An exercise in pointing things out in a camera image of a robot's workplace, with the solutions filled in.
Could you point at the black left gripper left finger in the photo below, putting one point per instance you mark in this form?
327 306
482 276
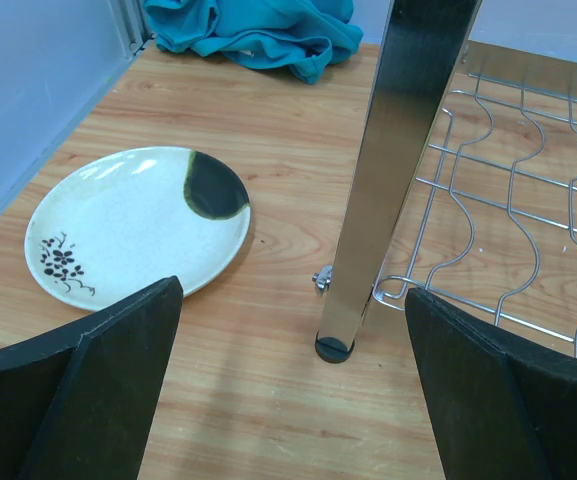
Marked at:
78 402

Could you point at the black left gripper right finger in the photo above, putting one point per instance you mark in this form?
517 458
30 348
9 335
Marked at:
500 406

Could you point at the steel wire dish rack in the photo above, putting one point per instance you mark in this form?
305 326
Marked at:
466 179

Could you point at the white plate with black flowers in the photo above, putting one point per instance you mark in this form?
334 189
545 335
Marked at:
127 220

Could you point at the teal cloth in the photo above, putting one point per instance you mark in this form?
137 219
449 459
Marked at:
303 36

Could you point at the aluminium corner post left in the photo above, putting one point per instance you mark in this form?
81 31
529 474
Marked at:
132 25

